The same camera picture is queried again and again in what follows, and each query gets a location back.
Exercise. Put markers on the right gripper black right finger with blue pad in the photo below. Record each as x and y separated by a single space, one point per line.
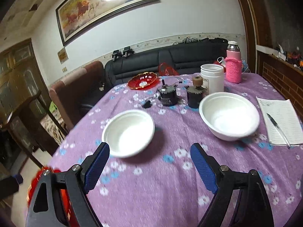
252 206

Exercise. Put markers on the purple floral tablecloth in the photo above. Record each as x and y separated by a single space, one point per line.
161 186

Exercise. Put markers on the small black clip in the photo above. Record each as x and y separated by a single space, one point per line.
147 104

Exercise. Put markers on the wooden cabinet with glass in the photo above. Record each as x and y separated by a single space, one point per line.
20 77

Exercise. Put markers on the small white foam bowl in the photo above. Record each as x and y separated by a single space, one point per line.
128 133

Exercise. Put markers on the large white foam bowl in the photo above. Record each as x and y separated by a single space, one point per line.
229 116

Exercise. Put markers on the lined paper notepad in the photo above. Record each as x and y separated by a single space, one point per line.
284 114

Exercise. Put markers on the brick-pattern counter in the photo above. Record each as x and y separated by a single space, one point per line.
284 77

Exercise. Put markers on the white plastic jar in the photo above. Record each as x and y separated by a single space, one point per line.
213 78

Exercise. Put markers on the red glass plate with sticker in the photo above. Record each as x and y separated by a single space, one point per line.
68 211

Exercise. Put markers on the red plastic bag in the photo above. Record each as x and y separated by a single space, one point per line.
165 69

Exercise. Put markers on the brown pink armchair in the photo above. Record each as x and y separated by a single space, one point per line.
69 92

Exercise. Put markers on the clear bag of toys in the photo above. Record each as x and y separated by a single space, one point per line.
245 67

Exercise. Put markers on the framed horse painting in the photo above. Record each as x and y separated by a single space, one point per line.
75 17

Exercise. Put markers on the yellow wall notice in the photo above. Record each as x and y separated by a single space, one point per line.
62 55

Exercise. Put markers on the pink knit-sleeved bottle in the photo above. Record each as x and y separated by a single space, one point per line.
233 62

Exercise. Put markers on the dark wooden chair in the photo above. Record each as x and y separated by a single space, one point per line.
36 131

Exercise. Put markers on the far red glass plate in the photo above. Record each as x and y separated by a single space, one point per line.
143 81

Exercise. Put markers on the black leather sofa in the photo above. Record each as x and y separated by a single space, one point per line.
184 58

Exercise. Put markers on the black ballpoint pen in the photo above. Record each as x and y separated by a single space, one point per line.
279 131

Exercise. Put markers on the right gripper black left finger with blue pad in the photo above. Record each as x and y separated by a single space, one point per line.
46 207

